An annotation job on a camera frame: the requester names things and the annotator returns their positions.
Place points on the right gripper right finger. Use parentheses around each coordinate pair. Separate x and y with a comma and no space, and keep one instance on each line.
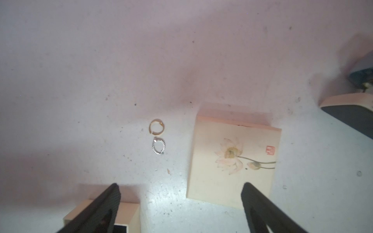
(264,216)

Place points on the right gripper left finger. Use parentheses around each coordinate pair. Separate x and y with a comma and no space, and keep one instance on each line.
(99,216)

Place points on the grey stapler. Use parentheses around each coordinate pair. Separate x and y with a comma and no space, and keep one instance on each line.
(355,109)

